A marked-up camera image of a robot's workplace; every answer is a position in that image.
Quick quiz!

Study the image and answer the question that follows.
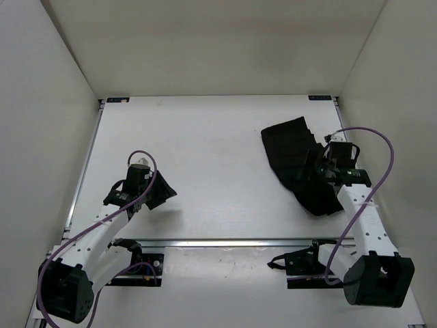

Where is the black skirt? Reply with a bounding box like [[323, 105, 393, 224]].
[[261, 116, 343, 216]]

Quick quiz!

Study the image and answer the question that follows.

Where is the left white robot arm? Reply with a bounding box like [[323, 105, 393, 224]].
[[36, 164, 177, 326]]

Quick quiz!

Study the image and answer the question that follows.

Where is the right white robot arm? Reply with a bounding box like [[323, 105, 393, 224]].
[[268, 142, 414, 308]]

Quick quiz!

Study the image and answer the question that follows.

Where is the right blue corner label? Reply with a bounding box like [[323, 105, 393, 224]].
[[308, 95, 332, 101]]

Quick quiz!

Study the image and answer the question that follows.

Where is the blue corner label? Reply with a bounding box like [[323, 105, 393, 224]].
[[106, 97, 130, 103], [308, 95, 332, 101]]

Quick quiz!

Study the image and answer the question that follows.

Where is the left blue corner label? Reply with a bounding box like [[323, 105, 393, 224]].
[[106, 97, 130, 103]]

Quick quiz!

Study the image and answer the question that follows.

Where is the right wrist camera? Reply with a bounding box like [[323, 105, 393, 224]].
[[324, 133, 361, 165]]

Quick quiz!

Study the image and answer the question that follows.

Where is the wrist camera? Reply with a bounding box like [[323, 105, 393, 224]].
[[126, 157, 150, 189], [324, 133, 361, 165]]

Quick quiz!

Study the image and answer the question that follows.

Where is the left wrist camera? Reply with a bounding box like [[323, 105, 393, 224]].
[[126, 157, 150, 189]]

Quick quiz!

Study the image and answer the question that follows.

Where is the aluminium front rail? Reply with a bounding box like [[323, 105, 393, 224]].
[[112, 238, 356, 249]]

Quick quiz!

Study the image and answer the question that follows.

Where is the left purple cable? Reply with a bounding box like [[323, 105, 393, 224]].
[[36, 150, 158, 328]]

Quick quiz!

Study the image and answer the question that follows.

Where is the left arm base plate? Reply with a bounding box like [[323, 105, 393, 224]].
[[107, 248, 165, 288]]

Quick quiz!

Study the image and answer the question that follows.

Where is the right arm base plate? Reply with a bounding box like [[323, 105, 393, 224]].
[[267, 243, 343, 289]]

